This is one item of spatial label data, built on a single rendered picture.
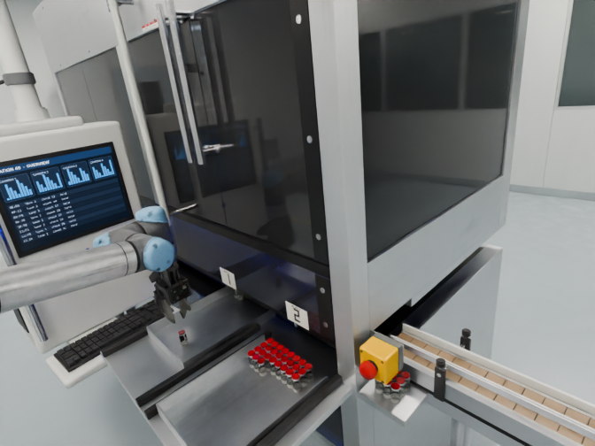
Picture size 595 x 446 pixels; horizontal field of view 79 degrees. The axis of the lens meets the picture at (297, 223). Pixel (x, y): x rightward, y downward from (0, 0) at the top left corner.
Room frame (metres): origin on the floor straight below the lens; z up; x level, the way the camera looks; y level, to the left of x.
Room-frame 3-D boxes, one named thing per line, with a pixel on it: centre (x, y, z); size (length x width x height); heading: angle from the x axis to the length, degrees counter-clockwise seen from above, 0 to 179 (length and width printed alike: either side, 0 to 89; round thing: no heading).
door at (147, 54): (1.25, 0.37, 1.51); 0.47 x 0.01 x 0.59; 42
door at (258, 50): (0.91, 0.07, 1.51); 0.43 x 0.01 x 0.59; 42
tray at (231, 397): (0.70, 0.18, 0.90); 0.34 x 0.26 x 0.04; 131
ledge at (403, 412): (0.69, -0.20, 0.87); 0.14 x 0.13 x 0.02; 132
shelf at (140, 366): (0.86, 0.26, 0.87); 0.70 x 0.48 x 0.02; 42
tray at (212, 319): (1.04, 0.32, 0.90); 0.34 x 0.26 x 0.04; 132
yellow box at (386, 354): (0.67, -0.16, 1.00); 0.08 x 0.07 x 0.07; 132
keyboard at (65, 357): (1.16, 0.72, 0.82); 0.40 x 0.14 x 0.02; 138
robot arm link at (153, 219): (0.94, 0.39, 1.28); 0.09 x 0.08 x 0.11; 142
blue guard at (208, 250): (1.47, 0.58, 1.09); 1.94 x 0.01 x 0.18; 42
